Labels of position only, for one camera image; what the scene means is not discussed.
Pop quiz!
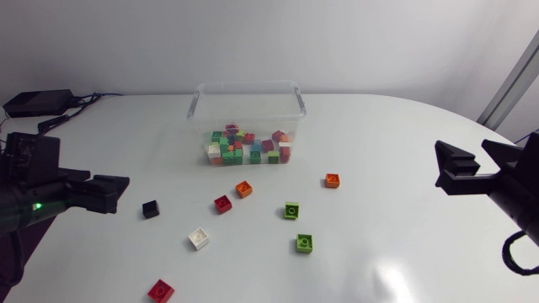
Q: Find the black power brick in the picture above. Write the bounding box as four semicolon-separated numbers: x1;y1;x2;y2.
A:
3;88;80;119

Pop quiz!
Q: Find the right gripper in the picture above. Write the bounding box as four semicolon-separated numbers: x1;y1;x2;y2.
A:
434;131;539;247

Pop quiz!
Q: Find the clear plastic container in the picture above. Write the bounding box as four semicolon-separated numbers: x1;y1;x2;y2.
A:
186;80;307;167

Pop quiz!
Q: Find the black toy brick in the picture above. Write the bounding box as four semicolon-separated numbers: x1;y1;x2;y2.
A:
141;199;161;220

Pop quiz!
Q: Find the blue cable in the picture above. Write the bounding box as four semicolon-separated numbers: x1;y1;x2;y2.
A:
69;92;124;120

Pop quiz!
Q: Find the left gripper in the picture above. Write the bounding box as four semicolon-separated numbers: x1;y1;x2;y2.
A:
0;167;131;237

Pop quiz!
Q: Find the black looped cable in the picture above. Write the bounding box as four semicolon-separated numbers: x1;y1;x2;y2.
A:
501;230;539;277

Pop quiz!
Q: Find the pile of toy bricks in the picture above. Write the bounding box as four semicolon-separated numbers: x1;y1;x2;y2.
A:
209;122;292;166

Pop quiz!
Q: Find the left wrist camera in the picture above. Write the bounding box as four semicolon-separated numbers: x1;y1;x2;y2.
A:
3;131;61;189

